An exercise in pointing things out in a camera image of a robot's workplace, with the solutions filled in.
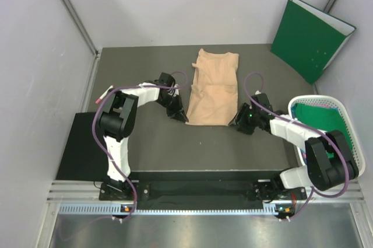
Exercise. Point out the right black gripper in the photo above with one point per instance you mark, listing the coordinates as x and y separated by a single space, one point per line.
243 126

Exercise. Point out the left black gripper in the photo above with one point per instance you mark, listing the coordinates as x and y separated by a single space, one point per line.
177 112

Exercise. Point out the beige t shirt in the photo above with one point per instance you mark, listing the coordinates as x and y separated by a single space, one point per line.
214 90

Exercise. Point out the green ring binder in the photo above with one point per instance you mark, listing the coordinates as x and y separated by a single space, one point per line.
309 39

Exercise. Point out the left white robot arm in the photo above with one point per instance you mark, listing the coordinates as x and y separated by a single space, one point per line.
114 122

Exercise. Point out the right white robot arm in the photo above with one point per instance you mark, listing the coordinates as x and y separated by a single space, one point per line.
330 162

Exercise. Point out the pink white pen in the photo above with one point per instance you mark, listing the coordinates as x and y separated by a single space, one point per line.
103 95

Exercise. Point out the green t shirt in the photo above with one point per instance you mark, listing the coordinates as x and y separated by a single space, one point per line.
323 118

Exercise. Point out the white perforated laundry basket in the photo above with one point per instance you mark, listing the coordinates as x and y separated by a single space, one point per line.
328 101

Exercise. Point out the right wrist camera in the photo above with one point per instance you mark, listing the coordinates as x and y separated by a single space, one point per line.
263 100

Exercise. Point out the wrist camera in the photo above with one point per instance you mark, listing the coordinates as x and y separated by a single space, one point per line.
263 100
166 80

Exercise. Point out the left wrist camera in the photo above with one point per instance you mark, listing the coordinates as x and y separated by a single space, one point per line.
166 80

